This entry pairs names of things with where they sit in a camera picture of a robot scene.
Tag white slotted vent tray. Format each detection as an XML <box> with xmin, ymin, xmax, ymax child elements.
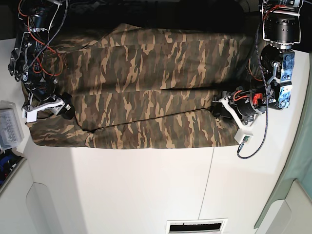
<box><xmin>166</xmin><ymin>218</ymin><xmax>228</xmax><ymax>234</ymax></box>

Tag camouflage t-shirt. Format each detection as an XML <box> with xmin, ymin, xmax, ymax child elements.
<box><xmin>28</xmin><ymin>24</ymin><xmax>253</xmax><ymax>149</ymax></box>

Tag clear plastic parts box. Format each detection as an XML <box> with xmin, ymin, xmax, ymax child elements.
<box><xmin>0</xmin><ymin>100</ymin><xmax>24</xmax><ymax>151</ymax></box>

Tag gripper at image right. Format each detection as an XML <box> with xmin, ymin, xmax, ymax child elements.
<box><xmin>211</xmin><ymin>89</ymin><xmax>267</xmax><ymax>126</ymax></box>

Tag white wrist camera, image-right arm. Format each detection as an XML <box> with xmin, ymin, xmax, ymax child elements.
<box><xmin>234</xmin><ymin>129</ymin><xmax>253</xmax><ymax>144</ymax></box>

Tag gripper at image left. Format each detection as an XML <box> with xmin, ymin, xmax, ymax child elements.
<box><xmin>23</xmin><ymin>81</ymin><xmax>75</xmax><ymax>119</ymax></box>

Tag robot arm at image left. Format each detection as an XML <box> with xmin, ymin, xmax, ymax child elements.
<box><xmin>8</xmin><ymin>0</ymin><xmax>75</xmax><ymax>123</ymax></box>

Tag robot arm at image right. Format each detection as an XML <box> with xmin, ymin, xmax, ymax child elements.
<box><xmin>212</xmin><ymin>0</ymin><xmax>304</xmax><ymax>125</ymax></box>

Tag blue items in bin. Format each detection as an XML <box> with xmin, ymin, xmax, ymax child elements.
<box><xmin>0</xmin><ymin>149</ymin><xmax>22</xmax><ymax>185</ymax></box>

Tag white wrist camera, image-left arm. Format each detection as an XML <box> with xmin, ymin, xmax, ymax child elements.
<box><xmin>22</xmin><ymin>108</ymin><xmax>38</xmax><ymax>123</ymax></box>

